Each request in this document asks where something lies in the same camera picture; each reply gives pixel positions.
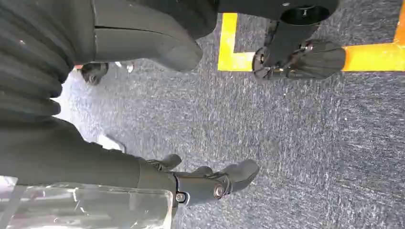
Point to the orange floor tape strip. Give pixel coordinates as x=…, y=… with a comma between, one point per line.
x=373, y=57

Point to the yellow floor tape corner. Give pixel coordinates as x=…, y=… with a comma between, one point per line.
x=228, y=47

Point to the black caster wheel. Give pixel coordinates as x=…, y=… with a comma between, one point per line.
x=94, y=73

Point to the ribbed grey right arm sleeve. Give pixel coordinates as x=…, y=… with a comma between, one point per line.
x=28, y=53

